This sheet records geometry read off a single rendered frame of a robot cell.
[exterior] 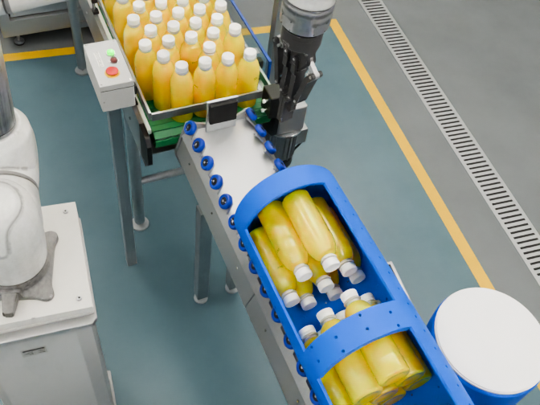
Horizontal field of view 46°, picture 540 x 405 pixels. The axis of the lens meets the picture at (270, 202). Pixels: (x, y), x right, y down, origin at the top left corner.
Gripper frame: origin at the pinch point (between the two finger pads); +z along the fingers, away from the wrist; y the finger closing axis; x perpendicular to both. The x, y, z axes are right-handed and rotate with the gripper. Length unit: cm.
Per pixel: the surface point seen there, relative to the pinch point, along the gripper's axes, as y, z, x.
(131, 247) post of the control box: -66, 138, -7
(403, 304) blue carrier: 39.8, 27.2, 7.3
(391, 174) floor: -47, 151, 128
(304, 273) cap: 19.3, 36.1, -2.3
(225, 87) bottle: -53, 50, 23
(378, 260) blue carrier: 28.4, 28.0, 10.3
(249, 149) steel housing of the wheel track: -33, 58, 20
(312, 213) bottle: 9.7, 29.5, 5.9
